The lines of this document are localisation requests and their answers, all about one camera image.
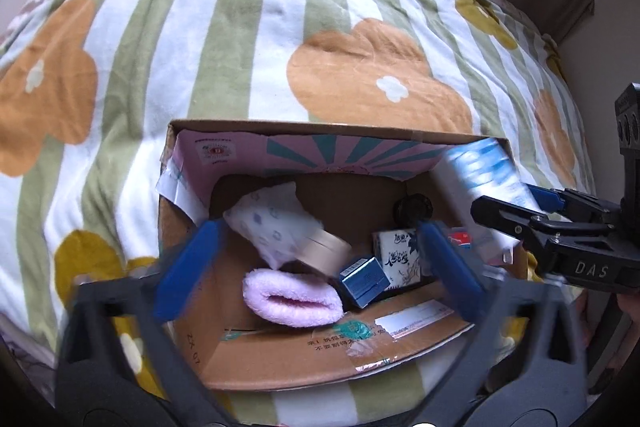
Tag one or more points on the green striped floral blanket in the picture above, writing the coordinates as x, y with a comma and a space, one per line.
92, 92

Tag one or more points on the red white plastic packet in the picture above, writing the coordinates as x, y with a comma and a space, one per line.
460, 237

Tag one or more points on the dark blue small box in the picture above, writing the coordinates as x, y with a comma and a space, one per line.
363, 281

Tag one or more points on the pink fluffy towel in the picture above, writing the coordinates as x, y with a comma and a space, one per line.
290, 299

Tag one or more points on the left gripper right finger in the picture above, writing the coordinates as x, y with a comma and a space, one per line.
524, 365

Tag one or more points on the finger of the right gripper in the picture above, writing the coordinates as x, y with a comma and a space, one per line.
514, 221
575, 206

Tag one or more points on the black round jar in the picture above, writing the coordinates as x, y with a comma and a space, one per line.
412, 208

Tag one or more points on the white patterned small pouch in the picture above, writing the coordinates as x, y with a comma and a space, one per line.
274, 221

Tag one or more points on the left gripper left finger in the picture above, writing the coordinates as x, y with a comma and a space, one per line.
94, 382

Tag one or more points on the person's right hand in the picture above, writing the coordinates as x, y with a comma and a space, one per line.
630, 305

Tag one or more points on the open cardboard box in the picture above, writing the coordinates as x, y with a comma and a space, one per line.
348, 178

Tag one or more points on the blue white large box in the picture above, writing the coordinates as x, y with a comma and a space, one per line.
482, 168

